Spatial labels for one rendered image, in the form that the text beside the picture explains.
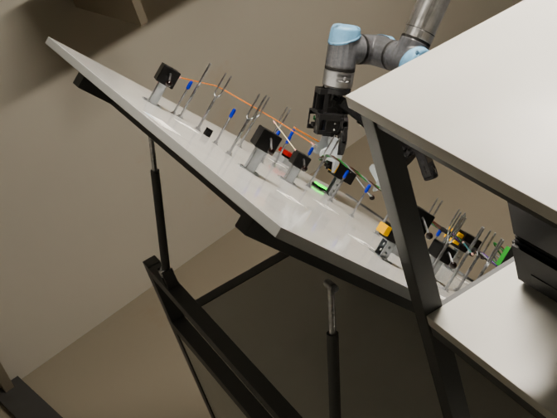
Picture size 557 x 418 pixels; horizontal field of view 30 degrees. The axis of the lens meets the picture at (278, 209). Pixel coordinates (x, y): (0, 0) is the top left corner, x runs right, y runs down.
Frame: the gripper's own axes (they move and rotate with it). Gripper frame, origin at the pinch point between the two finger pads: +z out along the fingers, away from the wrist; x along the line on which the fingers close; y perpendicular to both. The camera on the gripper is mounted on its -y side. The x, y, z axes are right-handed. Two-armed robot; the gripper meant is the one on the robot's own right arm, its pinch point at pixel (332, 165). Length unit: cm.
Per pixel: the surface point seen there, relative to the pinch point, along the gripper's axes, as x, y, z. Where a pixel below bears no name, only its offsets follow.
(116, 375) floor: -132, 18, 123
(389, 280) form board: 94, 30, -6
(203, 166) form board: 71, 56, -17
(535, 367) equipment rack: 122, 20, -3
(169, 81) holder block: 18, 50, -22
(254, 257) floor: -163, -45, 84
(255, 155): 44, 38, -13
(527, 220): 111, 19, -22
